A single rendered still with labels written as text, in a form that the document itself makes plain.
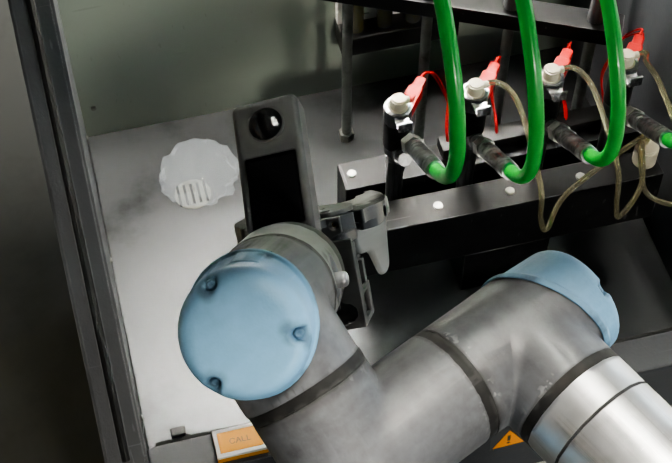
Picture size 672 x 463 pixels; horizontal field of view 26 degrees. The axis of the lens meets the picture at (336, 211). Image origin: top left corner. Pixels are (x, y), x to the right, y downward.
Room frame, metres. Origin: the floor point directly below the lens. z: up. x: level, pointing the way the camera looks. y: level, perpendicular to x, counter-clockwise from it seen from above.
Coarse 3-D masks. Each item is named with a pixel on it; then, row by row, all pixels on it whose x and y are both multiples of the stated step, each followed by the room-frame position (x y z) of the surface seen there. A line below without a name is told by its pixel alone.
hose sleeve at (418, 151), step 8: (408, 144) 0.87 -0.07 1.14; (416, 144) 0.86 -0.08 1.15; (424, 144) 0.86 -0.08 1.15; (408, 152) 0.86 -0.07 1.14; (416, 152) 0.85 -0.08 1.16; (424, 152) 0.84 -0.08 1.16; (432, 152) 0.85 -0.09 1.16; (416, 160) 0.84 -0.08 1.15; (424, 160) 0.83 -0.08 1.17; (432, 160) 0.82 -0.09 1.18; (440, 160) 0.82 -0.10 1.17; (424, 168) 0.82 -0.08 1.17
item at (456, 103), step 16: (448, 0) 0.83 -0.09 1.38; (448, 16) 0.82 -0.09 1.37; (448, 32) 0.81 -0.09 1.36; (448, 48) 0.80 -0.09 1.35; (448, 64) 0.79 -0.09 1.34; (448, 80) 0.79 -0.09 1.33; (448, 96) 0.78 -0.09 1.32; (448, 112) 0.78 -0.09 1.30; (464, 112) 0.77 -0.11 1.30; (464, 128) 0.77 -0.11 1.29; (464, 144) 0.76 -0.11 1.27; (448, 160) 0.76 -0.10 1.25; (464, 160) 0.76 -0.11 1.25; (432, 176) 0.80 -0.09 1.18; (448, 176) 0.76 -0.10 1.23
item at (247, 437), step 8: (224, 432) 0.66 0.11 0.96; (232, 432) 0.66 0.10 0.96; (240, 432) 0.66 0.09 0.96; (248, 432) 0.66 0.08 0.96; (256, 432) 0.66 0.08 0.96; (224, 440) 0.65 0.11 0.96; (232, 440) 0.65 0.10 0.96; (240, 440) 0.65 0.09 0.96; (248, 440) 0.65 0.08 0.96; (256, 440) 0.65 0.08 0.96; (224, 448) 0.64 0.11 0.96; (232, 448) 0.64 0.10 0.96; (240, 448) 0.64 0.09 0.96; (240, 456) 0.63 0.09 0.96; (248, 456) 0.64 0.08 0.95
